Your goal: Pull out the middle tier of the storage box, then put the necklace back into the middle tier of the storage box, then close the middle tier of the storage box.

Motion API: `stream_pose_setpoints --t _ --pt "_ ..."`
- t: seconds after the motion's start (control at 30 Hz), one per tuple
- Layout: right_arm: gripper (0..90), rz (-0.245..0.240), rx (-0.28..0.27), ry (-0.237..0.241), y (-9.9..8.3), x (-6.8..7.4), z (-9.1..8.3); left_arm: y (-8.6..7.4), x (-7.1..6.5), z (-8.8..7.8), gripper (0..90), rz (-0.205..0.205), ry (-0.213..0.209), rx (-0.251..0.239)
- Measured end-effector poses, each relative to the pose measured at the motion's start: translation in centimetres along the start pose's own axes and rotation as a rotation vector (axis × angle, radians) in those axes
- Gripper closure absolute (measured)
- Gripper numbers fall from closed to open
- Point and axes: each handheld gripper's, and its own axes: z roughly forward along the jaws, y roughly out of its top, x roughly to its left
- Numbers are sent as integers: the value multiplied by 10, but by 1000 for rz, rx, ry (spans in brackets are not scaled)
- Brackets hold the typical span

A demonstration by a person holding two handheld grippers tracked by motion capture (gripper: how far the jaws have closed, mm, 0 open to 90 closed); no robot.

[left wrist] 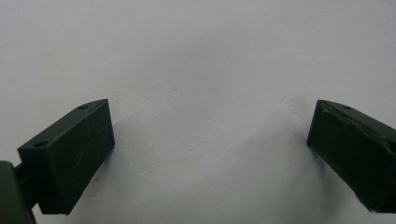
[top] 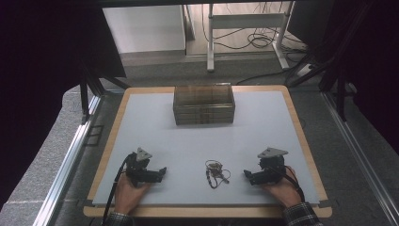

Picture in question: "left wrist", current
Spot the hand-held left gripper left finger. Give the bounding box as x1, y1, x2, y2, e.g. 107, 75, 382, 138
17, 98, 116, 216

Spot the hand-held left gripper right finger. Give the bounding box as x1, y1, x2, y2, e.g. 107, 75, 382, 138
306, 99, 396, 214

